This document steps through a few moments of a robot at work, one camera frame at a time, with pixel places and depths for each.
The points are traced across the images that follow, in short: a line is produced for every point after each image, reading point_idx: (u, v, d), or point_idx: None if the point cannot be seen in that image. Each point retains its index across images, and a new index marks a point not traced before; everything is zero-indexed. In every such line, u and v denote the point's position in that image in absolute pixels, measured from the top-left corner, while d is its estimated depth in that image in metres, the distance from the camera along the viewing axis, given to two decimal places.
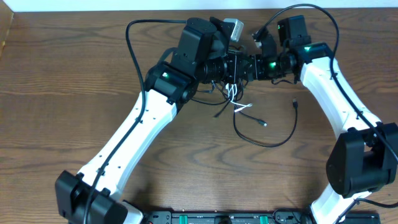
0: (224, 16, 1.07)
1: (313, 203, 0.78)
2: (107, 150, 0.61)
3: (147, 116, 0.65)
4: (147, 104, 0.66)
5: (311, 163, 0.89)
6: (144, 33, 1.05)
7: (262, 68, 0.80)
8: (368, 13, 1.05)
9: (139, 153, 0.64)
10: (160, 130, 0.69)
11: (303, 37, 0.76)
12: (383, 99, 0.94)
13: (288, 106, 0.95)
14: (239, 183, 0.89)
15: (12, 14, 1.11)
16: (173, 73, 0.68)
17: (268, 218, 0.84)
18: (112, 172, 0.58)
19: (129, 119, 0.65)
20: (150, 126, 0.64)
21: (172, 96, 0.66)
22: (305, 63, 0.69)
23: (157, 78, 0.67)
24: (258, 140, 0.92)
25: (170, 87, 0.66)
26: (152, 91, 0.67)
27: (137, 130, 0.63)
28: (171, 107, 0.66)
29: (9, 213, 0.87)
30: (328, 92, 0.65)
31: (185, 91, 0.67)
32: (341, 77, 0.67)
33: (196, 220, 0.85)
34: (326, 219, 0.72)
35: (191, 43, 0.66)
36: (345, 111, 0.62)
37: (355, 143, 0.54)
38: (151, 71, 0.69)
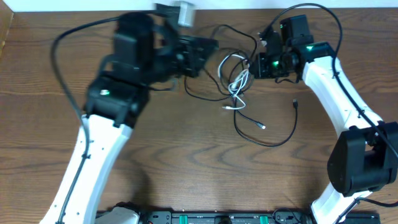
0: (225, 16, 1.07)
1: (313, 202, 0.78)
2: (60, 196, 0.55)
3: (94, 148, 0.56)
4: (91, 134, 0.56)
5: (312, 163, 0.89)
6: None
7: (267, 66, 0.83)
8: (369, 13, 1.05)
9: (99, 186, 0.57)
10: (119, 151, 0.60)
11: (306, 36, 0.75)
12: (383, 99, 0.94)
13: (289, 106, 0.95)
14: (239, 183, 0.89)
15: (12, 14, 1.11)
16: (115, 86, 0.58)
17: (268, 218, 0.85)
18: (71, 221, 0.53)
19: (74, 155, 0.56)
20: (99, 158, 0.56)
21: (117, 117, 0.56)
22: (306, 62, 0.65)
23: (96, 96, 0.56)
24: (258, 140, 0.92)
25: (114, 104, 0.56)
26: (93, 116, 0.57)
27: (86, 169, 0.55)
28: (120, 130, 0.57)
29: (10, 213, 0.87)
30: (330, 91, 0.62)
31: (135, 102, 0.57)
32: (342, 76, 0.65)
33: (196, 220, 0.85)
34: (326, 219, 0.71)
35: (125, 46, 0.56)
36: (347, 109, 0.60)
37: (357, 142, 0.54)
38: (89, 88, 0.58)
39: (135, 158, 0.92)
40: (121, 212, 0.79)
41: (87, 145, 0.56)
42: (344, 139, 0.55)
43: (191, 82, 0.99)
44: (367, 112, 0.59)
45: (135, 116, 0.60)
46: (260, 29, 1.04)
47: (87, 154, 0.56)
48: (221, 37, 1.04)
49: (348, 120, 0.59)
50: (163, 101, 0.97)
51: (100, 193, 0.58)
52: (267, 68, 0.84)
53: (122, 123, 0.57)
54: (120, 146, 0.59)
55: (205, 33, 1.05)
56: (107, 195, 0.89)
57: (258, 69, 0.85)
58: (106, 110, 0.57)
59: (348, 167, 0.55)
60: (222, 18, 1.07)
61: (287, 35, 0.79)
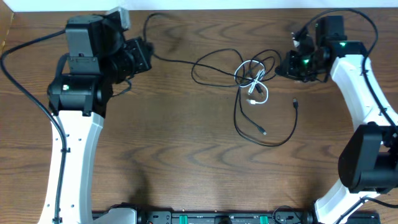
0: (225, 16, 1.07)
1: (319, 200, 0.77)
2: (50, 195, 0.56)
3: (71, 142, 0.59)
4: (64, 129, 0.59)
5: (312, 163, 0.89)
6: (144, 33, 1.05)
7: (295, 66, 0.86)
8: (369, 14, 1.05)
9: (87, 177, 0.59)
10: (96, 141, 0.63)
11: (339, 36, 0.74)
12: None
13: (288, 106, 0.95)
14: (239, 183, 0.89)
15: (12, 14, 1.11)
16: (74, 80, 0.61)
17: (268, 218, 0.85)
18: (67, 214, 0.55)
19: (54, 154, 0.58)
20: (79, 149, 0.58)
21: (86, 106, 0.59)
22: (337, 57, 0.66)
23: (60, 93, 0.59)
24: (258, 140, 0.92)
25: (79, 95, 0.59)
26: (61, 111, 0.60)
27: (69, 162, 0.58)
28: (91, 117, 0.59)
29: (9, 213, 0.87)
30: (356, 86, 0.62)
31: (99, 90, 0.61)
32: (372, 76, 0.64)
33: (196, 220, 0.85)
34: (328, 219, 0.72)
35: (79, 35, 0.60)
36: (369, 106, 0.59)
37: (374, 138, 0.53)
38: (50, 88, 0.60)
39: (135, 158, 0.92)
40: (117, 211, 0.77)
41: (64, 140, 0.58)
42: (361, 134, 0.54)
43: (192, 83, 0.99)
44: (388, 111, 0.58)
45: (101, 104, 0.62)
46: (260, 29, 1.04)
47: (66, 147, 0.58)
48: (222, 37, 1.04)
49: (369, 115, 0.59)
50: (163, 101, 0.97)
51: (89, 183, 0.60)
52: (296, 68, 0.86)
53: (91, 111, 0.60)
54: (96, 135, 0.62)
55: (205, 33, 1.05)
56: (107, 195, 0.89)
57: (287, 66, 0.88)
58: (74, 104, 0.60)
59: (359, 162, 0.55)
60: (222, 18, 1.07)
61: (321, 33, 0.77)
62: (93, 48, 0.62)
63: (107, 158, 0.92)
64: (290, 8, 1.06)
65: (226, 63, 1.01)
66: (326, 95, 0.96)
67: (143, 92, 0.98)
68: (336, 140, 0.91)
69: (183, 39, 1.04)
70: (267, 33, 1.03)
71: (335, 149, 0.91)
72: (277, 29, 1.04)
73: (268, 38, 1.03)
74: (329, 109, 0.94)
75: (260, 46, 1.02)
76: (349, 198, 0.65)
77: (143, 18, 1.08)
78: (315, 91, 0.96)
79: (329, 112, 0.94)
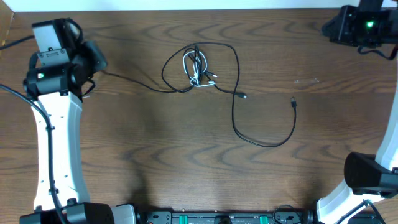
0: (225, 16, 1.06)
1: (323, 198, 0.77)
2: (44, 171, 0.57)
3: (54, 119, 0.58)
4: (45, 108, 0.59)
5: (312, 163, 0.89)
6: (144, 33, 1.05)
7: (351, 27, 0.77)
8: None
9: (75, 150, 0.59)
10: (79, 118, 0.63)
11: None
12: (382, 99, 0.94)
13: (288, 106, 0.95)
14: (239, 183, 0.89)
15: (12, 14, 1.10)
16: (47, 69, 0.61)
17: (268, 218, 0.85)
18: (63, 185, 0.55)
19: (40, 134, 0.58)
20: (63, 126, 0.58)
21: (61, 86, 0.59)
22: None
23: (35, 81, 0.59)
24: (258, 140, 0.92)
25: (53, 79, 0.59)
26: (41, 95, 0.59)
27: (55, 139, 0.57)
28: (69, 96, 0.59)
29: (9, 213, 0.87)
30: None
31: (73, 74, 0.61)
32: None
33: (196, 220, 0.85)
34: (329, 219, 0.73)
35: (46, 30, 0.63)
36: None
37: (390, 183, 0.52)
38: (25, 81, 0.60)
39: (135, 158, 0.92)
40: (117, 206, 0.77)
41: (46, 119, 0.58)
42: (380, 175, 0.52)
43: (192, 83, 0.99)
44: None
45: (76, 88, 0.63)
46: (261, 29, 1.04)
47: (50, 125, 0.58)
48: (222, 37, 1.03)
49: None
50: (163, 101, 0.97)
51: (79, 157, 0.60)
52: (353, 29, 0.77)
53: (68, 91, 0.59)
54: (78, 114, 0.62)
55: (205, 33, 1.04)
56: (107, 195, 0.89)
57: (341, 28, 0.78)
58: (50, 90, 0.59)
59: (367, 187, 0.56)
60: (222, 18, 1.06)
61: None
62: (62, 40, 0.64)
63: (107, 158, 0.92)
64: (291, 7, 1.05)
65: (226, 63, 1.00)
66: (326, 95, 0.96)
67: (143, 91, 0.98)
68: (337, 140, 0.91)
69: (183, 39, 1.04)
70: (267, 33, 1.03)
71: (336, 149, 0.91)
72: (277, 29, 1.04)
73: (268, 38, 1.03)
74: (329, 109, 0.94)
75: (260, 46, 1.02)
76: (351, 200, 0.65)
77: (143, 18, 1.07)
78: (315, 91, 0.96)
79: (329, 112, 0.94)
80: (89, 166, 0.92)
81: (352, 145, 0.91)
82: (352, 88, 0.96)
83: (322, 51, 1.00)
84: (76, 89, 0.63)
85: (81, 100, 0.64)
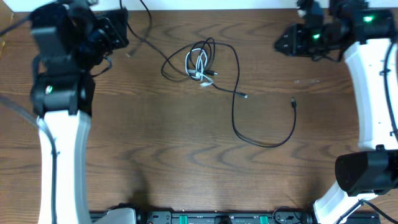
0: (225, 17, 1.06)
1: (317, 201, 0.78)
2: (46, 197, 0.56)
3: (60, 144, 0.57)
4: (51, 131, 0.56)
5: (311, 163, 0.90)
6: (144, 33, 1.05)
7: (302, 42, 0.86)
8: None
9: (80, 178, 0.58)
10: (86, 139, 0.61)
11: (360, 4, 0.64)
12: None
13: (288, 106, 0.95)
14: (239, 183, 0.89)
15: (12, 14, 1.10)
16: (54, 81, 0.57)
17: (267, 218, 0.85)
18: (64, 216, 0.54)
19: (45, 157, 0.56)
20: (69, 152, 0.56)
21: (70, 106, 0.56)
22: (357, 42, 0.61)
23: (43, 96, 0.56)
24: (258, 140, 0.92)
25: (63, 96, 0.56)
26: (47, 114, 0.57)
27: (61, 166, 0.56)
28: (78, 117, 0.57)
29: (9, 213, 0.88)
30: (371, 89, 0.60)
31: (82, 88, 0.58)
32: (392, 75, 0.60)
33: (196, 220, 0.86)
34: (327, 219, 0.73)
35: (48, 41, 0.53)
36: (380, 121, 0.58)
37: (377, 163, 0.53)
38: (33, 93, 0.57)
39: (135, 158, 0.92)
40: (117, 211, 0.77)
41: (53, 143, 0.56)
42: (367, 156, 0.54)
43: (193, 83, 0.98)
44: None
45: (86, 102, 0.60)
46: (261, 29, 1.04)
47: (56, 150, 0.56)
48: (222, 36, 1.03)
49: (377, 134, 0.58)
50: (163, 101, 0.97)
51: (83, 184, 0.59)
52: (304, 43, 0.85)
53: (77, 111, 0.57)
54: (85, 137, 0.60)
55: (205, 33, 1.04)
56: (107, 195, 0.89)
57: (293, 45, 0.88)
58: (58, 106, 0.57)
59: (361, 180, 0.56)
60: (222, 18, 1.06)
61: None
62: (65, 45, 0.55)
63: (107, 158, 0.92)
64: (292, 7, 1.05)
65: (226, 63, 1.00)
66: (326, 95, 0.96)
67: (143, 91, 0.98)
68: (336, 140, 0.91)
69: (183, 39, 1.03)
70: (267, 34, 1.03)
71: (335, 149, 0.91)
72: (277, 30, 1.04)
73: (268, 38, 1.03)
74: (329, 109, 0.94)
75: (260, 47, 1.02)
76: (347, 200, 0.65)
77: (143, 18, 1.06)
78: (315, 91, 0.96)
79: (329, 113, 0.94)
80: (89, 166, 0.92)
81: (352, 145, 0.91)
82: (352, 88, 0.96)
83: None
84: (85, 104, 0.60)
85: (89, 116, 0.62)
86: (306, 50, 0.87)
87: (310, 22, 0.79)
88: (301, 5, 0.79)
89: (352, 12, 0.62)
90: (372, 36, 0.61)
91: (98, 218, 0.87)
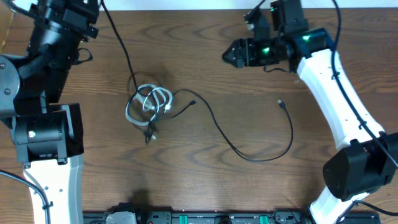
0: (225, 17, 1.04)
1: (313, 203, 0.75)
2: None
3: (51, 194, 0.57)
4: (40, 183, 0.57)
5: (311, 163, 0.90)
6: (143, 33, 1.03)
7: (254, 54, 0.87)
8: (377, 12, 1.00)
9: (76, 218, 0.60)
10: (81, 177, 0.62)
11: (300, 22, 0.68)
12: (382, 99, 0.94)
13: (288, 106, 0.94)
14: (239, 183, 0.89)
15: (12, 14, 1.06)
16: (38, 126, 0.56)
17: (268, 218, 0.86)
18: None
19: (37, 209, 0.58)
20: (62, 200, 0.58)
21: (60, 153, 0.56)
22: (303, 56, 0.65)
23: (26, 141, 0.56)
24: (258, 140, 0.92)
25: (50, 141, 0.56)
26: (33, 162, 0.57)
27: (54, 216, 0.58)
28: (68, 164, 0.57)
29: (10, 213, 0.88)
30: (329, 95, 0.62)
31: (70, 128, 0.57)
32: (342, 77, 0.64)
33: (196, 220, 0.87)
34: (328, 219, 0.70)
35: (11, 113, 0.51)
36: (347, 118, 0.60)
37: (357, 157, 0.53)
38: (15, 137, 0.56)
39: (135, 158, 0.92)
40: (115, 218, 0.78)
41: (43, 195, 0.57)
42: (345, 155, 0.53)
43: (193, 83, 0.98)
44: (367, 124, 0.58)
45: (74, 141, 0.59)
46: None
47: (48, 201, 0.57)
48: (222, 37, 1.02)
49: (349, 131, 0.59)
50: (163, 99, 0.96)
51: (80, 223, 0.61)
52: (254, 55, 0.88)
53: (67, 158, 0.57)
54: (78, 179, 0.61)
55: (205, 33, 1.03)
56: (107, 195, 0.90)
57: (245, 56, 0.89)
58: (45, 149, 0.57)
59: (349, 180, 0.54)
60: (222, 19, 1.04)
61: (279, 20, 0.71)
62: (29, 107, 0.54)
63: (107, 158, 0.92)
64: None
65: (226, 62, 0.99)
66: None
67: None
68: None
69: (183, 39, 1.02)
70: None
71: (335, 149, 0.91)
72: None
73: None
74: None
75: None
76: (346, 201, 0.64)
77: (142, 18, 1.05)
78: None
79: None
80: (89, 166, 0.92)
81: None
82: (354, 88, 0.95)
83: None
84: (74, 144, 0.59)
85: (81, 154, 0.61)
86: (254, 63, 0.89)
87: (260, 33, 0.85)
88: (249, 20, 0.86)
89: (291, 34, 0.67)
90: (313, 50, 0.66)
91: (99, 218, 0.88)
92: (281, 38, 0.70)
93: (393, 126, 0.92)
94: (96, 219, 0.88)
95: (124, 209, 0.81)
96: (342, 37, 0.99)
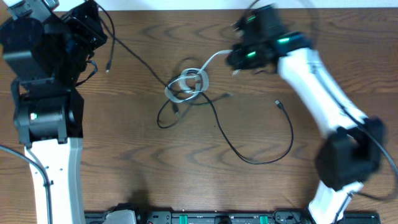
0: (224, 16, 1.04)
1: (311, 203, 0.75)
2: None
3: (52, 173, 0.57)
4: (41, 162, 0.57)
5: (311, 163, 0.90)
6: (143, 33, 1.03)
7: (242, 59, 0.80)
8: (377, 12, 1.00)
9: (76, 201, 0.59)
10: (81, 161, 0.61)
11: (275, 29, 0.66)
12: (382, 100, 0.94)
13: (289, 106, 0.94)
14: (239, 183, 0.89)
15: None
16: (40, 107, 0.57)
17: (267, 218, 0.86)
18: None
19: (37, 188, 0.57)
20: (63, 180, 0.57)
21: (60, 134, 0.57)
22: (281, 57, 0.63)
23: (28, 123, 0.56)
24: (258, 140, 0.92)
25: (51, 122, 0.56)
26: (35, 143, 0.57)
27: (53, 196, 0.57)
28: (68, 144, 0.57)
29: (10, 213, 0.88)
30: (311, 89, 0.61)
31: (70, 111, 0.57)
32: (321, 70, 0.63)
33: (196, 220, 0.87)
34: (324, 218, 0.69)
35: (23, 61, 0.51)
36: (329, 106, 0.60)
37: (344, 145, 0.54)
38: (15, 119, 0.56)
39: (135, 158, 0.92)
40: (115, 215, 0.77)
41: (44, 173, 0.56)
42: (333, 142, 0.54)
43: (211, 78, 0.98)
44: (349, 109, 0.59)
45: (74, 124, 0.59)
46: None
47: (49, 180, 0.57)
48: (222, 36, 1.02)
49: (332, 117, 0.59)
50: (163, 101, 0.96)
51: (81, 206, 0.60)
52: (242, 60, 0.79)
53: (67, 137, 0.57)
54: (78, 162, 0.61)
55: (205, 33, 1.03)
56: (107, 195, 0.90)
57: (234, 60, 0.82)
58: (46, 132, 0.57)
59: (340, 169, 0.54)
60: (222, 18, 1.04)
61: (260, 28, 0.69)
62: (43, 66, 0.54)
63: (107, 158, 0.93)
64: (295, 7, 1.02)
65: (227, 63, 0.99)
66: None
67: (143, 92, 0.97)
68: None
69: (183, 39, 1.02)
70: None
71: None
72: None
73: None
74: None
75: None
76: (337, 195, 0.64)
77: (142, 17, 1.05)
78: None
79: None
80: (89, 166, 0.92)
81: None
82: (354, 88, 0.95)
83: (324, 49, 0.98)
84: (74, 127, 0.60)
85: (81, 137, 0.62)
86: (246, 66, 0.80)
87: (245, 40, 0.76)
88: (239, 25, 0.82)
89: (272, 38, 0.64)
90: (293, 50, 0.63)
91: (99, 218, 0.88)
92: (263, 43, 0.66)
93: (393, 126, 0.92)
94: (96, 219, 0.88)
95: (124, 209, 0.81)
96: (341, 38, 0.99)
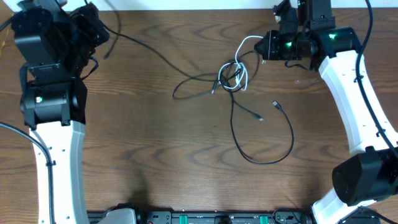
0: (224, 17, 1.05)
1: (315, 203, 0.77)
2: (44, 211, 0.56)
3: (55, 154, 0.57)
4: (44, 142, 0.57)
5: (311, 163, 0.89)
6: (143, 33, 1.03)
7: (277, 47, 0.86)
8: (375, 13, 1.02)
9: (78, 185, 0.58)
10: (82, 146, 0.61)
11: (326, 19, 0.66)
12: (384, 99, 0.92)
13: (289, 106, 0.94)
14: (239, 183, 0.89)
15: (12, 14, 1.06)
16: (45, 91, 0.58)
17: (268, 218, 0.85)
18: None
19: (39, 170, 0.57)
20: (64, 161, 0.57)
21: (63, 116, 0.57)
22: (327, 56, 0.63)
23: (33, 106, 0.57)
24: (258, 140, 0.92)
25: (56, 105, 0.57)
26: (38, 125, 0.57)
27: (55, 177, 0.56)
28: (71, 126, 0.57)
29: (9, 212, 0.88)
30: (350, 99, 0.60)
31: (74, 96, 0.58)
32: (365, 80, 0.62)
33: (196, 220, 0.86)
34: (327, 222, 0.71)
35: (33, 46, 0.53)
36: (365, 124, 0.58)
37: (370, 165, 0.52)
38: (22, 104, 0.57)
39: (135, 158, 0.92)
40: (115, 213, 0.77)
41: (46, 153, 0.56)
42: (359, 160, 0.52)
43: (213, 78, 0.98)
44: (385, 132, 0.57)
45: (78, 109, 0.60)
46: (260, 29, 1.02)
47: (51, 160, 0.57)
48: (222, 37, 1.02)
49: (364, 137, 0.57)
50: (163, 101, 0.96)
51: (82, 191, 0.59)
52: (278, 48, 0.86)
53: (70, 120, 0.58)
54: (79, 145, 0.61)
55: (205, 33, 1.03)
56: (107, 195, 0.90)
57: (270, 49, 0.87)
58: (51, 116, 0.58)
59: (359, 186, 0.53)
60: (222, 19, 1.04)
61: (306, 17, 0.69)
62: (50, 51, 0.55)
63: (107, 158, 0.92)
64: None
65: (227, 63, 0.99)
66: (325, 96, 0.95)
67: (143, 92, 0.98)
68: (337, 140, 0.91)
69: (183, 39, 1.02)
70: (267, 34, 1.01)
71: (335, 149, 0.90)
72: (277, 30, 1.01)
73: None
74: (329, 108, 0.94)
75: None
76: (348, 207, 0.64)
77: (143, 18, 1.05)
78: (314, 91, 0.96)
79: (329, 113, 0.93)
80: (89, 165, 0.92)
81: None
82: None
83: None
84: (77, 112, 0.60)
85: (83, 123, 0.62)
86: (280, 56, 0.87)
87: (286, 29, 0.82)
88: (278, 11, 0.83)
89: (318, 31, 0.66)
90: (338, 50, 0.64)
91: (99, 218, 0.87)
92: (306, 34, 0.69)
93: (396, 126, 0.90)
94: (96, 220, 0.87)
95: (124, 208, 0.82)
96: None
